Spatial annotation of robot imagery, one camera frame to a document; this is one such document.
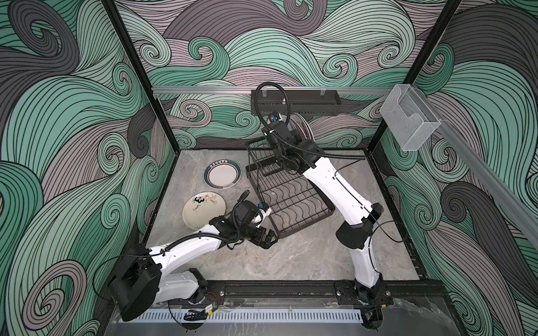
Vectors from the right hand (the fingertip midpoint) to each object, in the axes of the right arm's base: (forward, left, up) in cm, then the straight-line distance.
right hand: (288, 137), depth 73 cm
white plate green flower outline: (+5, -9, -2) cm, 10 cm away
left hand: (-24, +7, -28) cm, 38 cm away
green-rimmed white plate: (+11, +31, -36) cm, 48 cm away
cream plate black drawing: (-8, +39, -35) cm, 53 cm away
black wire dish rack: (-6, -5, -35) cm, 36 cm away
